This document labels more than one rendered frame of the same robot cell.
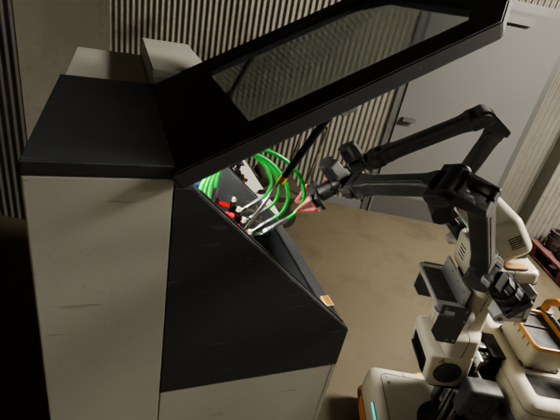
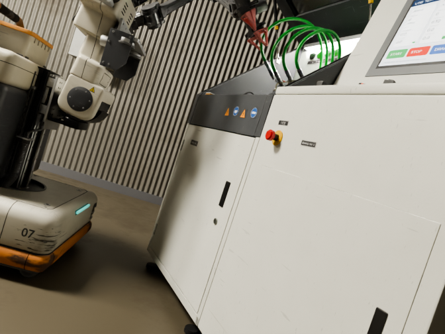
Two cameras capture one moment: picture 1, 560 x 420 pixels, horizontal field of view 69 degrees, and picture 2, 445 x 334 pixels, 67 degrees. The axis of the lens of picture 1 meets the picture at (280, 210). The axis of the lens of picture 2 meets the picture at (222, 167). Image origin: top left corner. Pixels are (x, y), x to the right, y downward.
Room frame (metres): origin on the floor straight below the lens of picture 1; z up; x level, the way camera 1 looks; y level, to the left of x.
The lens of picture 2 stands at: (2.83, -0.19, 0.70)
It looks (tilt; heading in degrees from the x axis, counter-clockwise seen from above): 2 degrees down; 175
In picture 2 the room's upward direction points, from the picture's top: 18 degrees clockwise
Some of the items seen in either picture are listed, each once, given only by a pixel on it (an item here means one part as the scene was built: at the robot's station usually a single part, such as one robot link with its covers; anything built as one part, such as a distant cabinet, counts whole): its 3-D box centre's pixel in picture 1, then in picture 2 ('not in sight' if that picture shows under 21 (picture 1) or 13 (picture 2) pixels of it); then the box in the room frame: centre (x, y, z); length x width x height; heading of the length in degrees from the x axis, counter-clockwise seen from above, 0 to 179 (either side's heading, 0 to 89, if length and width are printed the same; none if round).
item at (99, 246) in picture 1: (109, 262); not in sight; (1.34, 0.65, 0.75); 1.40 x 0.28 x 1.50; 25
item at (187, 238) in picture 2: not in sight; (193, 202); (1.32, -0.15, 0.44); 0.65 x 0.02 x 0.68; 25
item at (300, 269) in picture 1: (297, 281); (226, 112); (1.32, -0.13, 0.87); 0.62 x 0.04 x 0.16; 25
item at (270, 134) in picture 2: not in sight; (272, 136); (1.74, 0.02, 0.80); 0.05 x 0.04 x 0.05; 25
